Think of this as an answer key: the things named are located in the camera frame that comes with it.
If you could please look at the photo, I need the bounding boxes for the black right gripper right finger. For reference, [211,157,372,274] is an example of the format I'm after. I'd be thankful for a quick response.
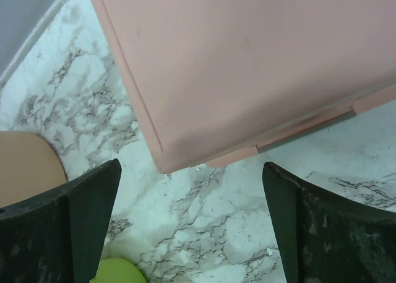
[262,162,395,282]

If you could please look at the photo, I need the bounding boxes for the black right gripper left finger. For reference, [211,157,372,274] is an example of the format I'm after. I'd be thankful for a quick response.
[1,159,121,282]

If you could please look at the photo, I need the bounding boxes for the green plastic tray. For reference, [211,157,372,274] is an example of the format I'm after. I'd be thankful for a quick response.
[90,258,147,283]

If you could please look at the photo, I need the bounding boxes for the orange plastic bucket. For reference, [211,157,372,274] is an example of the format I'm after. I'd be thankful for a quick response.
[1,131,67,207]

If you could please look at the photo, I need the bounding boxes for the pink perforated basket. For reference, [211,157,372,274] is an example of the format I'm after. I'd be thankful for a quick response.
[91,0,395,174]

